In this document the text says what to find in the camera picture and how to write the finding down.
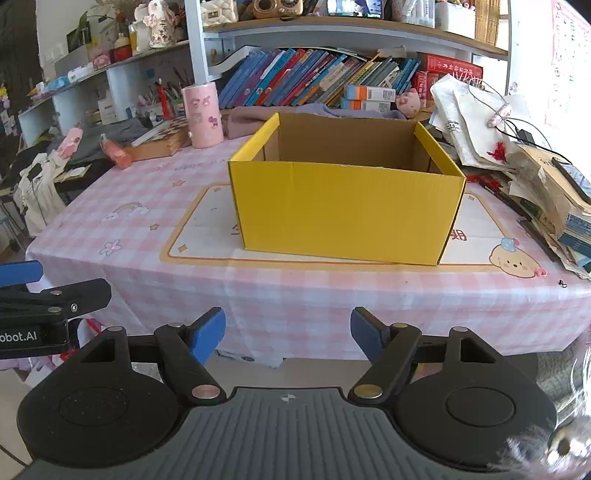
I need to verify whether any dusty pink garment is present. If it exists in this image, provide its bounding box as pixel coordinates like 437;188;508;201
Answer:
222;106;296;139

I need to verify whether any pen holder with pens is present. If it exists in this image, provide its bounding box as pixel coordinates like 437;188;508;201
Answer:
139;78;185;118

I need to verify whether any pink spray bottle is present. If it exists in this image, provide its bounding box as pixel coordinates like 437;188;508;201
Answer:
100;134;134;170

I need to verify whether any thick white-paged book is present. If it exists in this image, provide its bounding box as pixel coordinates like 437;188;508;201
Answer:
208;45;262;75

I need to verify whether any wooden chessboard box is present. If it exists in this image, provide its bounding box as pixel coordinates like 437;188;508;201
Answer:
124;116;190;161

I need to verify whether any wicker basket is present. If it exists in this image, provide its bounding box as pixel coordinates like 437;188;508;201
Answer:
473;0;502;44

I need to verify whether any row of colourful books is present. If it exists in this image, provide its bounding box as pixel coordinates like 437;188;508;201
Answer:
217;46;421;109

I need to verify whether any pink tumbler with stickers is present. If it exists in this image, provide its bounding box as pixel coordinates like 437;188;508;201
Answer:
181;82;225;149

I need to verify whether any floral rabbit doll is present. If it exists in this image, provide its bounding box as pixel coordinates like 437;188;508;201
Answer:
142;0;178;49

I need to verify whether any white upright card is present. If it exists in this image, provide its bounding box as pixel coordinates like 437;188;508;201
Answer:
98;92;118;125

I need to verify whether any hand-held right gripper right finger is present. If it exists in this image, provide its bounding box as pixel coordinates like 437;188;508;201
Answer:
347;307;509;406

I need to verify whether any pile of white tote bags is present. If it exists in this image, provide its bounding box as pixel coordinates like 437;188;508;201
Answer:
429;74;532;169

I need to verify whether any cream canvas tote bag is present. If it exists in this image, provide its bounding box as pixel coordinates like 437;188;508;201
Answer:
14;152;65;236

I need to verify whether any wooden retro speaker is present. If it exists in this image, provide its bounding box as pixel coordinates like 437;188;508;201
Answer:
253;0;303;19

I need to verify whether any grey garment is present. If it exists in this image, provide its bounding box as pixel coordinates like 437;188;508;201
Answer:
51;117;158;164

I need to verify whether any yellow cardboard box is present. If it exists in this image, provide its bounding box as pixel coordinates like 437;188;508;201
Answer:
228;112;467;267

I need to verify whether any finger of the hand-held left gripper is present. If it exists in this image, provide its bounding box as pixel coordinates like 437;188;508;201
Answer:
0;261;43;291
0;278;112;319

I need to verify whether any white storage box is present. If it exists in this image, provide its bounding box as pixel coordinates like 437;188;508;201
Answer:
434;0;476;40

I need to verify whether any red round jar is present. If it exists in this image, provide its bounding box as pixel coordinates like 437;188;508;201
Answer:
113;34;134;63

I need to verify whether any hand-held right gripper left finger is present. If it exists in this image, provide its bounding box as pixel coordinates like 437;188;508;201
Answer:
65;307;227;406

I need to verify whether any alphabet wall poster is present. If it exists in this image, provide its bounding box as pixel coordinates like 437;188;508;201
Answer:
545;0;591;130

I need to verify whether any grey knitted fabric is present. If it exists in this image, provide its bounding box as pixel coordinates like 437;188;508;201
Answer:
536;332;591;416

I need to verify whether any pink glove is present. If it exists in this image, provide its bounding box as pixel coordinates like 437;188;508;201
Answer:
59;127;85;160

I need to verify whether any white red plastic bag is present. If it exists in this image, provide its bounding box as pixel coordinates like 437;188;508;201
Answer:
69;318;108;363

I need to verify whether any stack of worn books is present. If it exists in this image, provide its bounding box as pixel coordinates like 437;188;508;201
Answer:
466;148;591;280

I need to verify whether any orange and white carton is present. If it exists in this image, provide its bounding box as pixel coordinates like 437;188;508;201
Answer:
342;98;393;112
345;84;397;101

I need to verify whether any white bookshelf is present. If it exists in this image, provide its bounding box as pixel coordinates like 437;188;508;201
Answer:
18;0;513;144

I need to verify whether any white quilted pearl handbag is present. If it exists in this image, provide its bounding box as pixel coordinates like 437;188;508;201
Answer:
199;0;238;26

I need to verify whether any pink checkered tablecloth desktop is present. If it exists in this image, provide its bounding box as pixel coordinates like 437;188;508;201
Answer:
0;134;591;370

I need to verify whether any pink pig plush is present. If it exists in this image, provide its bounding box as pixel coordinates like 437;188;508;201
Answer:
397;89;422;116

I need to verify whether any red thick dictionary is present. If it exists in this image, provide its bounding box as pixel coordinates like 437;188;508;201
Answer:
413;53;483;95

